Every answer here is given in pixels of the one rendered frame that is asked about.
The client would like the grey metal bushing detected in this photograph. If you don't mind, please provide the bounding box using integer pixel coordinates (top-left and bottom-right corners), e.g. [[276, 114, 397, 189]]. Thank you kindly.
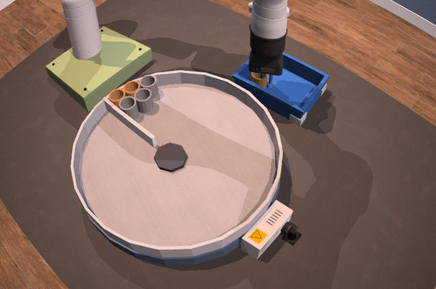
[[140, 75, 158, 98], [134, 88, 154, 113], [119, 96, 139, 120]]

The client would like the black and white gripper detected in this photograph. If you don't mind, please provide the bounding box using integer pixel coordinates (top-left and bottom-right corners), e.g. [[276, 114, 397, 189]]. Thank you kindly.
[[249, 2, 290, 84]]

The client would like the bronze bushing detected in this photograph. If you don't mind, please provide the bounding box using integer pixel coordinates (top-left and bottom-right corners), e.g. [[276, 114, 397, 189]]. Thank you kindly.
[[123, 80, 140, 97], [109, 89, 126, 109], [251, 72, 268, 88]]

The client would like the blue crate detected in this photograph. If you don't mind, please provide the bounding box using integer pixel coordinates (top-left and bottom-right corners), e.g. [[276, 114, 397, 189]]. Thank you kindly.
[[232, 52, 329, 126]]

